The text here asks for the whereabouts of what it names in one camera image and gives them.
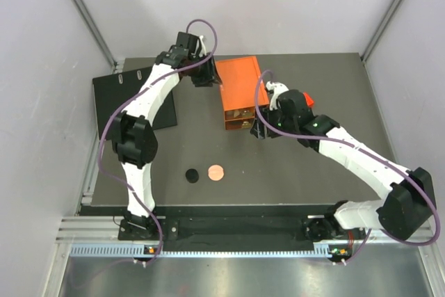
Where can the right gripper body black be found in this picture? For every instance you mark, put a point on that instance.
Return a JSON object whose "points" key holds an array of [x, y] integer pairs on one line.
{"points": [[275, 119]]}

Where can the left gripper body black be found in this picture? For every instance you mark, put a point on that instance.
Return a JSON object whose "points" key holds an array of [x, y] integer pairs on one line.
{"points": [[202, 74]]}

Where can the clear pull-out drawer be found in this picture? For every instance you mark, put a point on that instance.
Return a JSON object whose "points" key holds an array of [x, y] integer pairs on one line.
{"points": [[238, 114]]}

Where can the orange drawer box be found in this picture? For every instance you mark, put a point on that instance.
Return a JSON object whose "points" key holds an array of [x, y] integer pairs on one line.
{"points": [[239, 78]]}

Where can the pink round powder puff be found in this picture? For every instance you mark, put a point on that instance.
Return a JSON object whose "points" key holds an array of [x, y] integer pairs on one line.
{"points": [[216, 172]]}

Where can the black round compact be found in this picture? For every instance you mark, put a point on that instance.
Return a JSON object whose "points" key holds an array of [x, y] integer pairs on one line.
{"points": [[192, 175]]}

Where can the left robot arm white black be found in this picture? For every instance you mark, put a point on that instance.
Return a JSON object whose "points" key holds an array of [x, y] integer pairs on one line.
{"points": [[132, 133]]}

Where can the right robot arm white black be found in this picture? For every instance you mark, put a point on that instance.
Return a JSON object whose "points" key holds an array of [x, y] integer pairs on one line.
{"points": [[406, 197]]}

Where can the red cube plug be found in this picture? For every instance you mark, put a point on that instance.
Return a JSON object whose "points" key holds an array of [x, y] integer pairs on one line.
{"points": [[310, 102]]}

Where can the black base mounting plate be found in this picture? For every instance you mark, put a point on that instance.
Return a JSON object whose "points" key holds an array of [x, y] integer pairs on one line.
{"points": [[237, 228]]}

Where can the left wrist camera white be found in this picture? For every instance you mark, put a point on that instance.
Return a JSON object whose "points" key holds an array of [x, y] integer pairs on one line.
{"points": [[202, 49]]}

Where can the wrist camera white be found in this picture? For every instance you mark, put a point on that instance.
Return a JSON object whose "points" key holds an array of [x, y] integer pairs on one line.
{"points": [[275, 89], [202, 49]]}

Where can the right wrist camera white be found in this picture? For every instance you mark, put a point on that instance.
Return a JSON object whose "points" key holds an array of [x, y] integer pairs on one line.
{"points": [[275, 89]]}

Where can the grey cable duct strip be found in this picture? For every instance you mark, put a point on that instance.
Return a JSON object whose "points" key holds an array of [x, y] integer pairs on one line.
{"points": [[143, 251]]}

